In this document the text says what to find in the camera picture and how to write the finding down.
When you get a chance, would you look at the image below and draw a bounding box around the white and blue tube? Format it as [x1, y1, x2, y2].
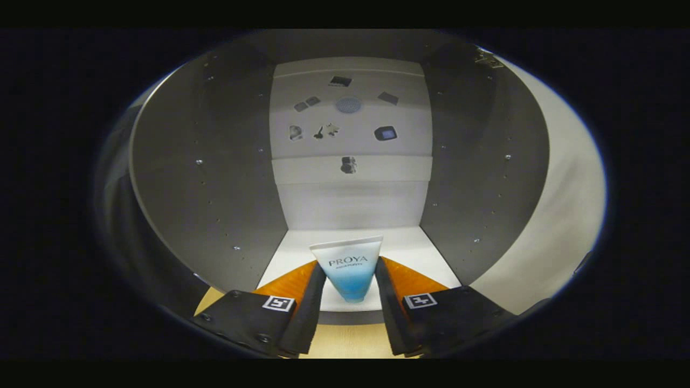
[309, 235, 384, 303]

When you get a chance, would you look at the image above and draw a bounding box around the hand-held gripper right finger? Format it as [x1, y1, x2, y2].
[375, 257, 515, 357]

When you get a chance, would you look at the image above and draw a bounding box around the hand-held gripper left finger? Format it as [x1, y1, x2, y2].
[190, 260, 327, 358]

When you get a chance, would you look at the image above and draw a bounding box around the dark grey cabinet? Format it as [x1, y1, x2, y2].
[128, 30, 551, 327]

